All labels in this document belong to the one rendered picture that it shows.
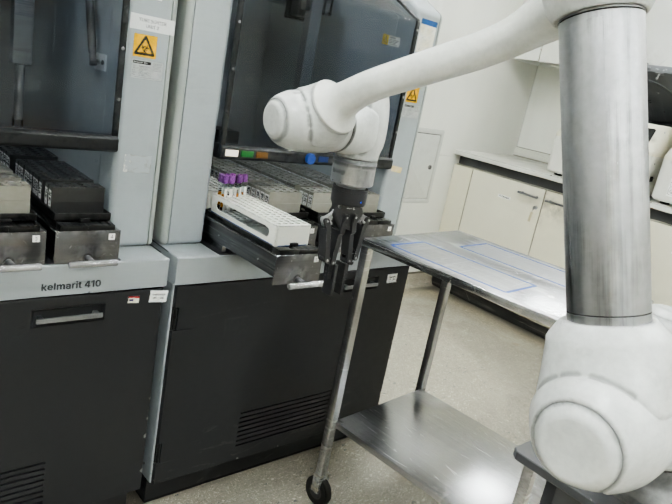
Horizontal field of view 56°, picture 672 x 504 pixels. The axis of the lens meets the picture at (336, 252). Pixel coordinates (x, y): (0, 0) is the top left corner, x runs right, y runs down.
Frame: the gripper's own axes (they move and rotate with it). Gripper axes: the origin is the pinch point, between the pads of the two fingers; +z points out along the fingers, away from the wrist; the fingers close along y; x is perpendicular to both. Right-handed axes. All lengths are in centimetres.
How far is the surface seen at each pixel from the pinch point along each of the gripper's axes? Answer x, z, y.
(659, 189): -28, -16, -230
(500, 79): -151, -58, -256
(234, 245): -29.4, 1.6, 6.7
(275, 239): -16.1, -3.9, 4.9
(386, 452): 1, 52, -29
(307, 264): -12.2, 1.2, -2.4
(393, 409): -15, 52, -48
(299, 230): -15.7, -6.0, -1.3
